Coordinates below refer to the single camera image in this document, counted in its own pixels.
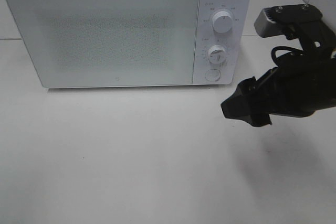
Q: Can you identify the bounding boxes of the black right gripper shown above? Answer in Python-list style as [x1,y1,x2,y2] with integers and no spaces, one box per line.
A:
[220,53,335,127]

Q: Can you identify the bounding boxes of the round door release button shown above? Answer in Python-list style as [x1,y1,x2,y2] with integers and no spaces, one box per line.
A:
[205,69,221,82]

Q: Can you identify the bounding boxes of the white timer knob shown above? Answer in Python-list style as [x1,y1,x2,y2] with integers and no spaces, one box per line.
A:
[207,45,227,65]

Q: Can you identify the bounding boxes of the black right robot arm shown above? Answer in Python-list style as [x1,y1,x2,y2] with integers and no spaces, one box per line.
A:
[220,24,335,127]

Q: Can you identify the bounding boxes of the upper white power knob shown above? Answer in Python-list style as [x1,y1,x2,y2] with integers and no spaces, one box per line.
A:
[212,10,233,34]

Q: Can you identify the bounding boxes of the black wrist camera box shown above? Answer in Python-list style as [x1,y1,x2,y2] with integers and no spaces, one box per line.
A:
[254,4,322,38]

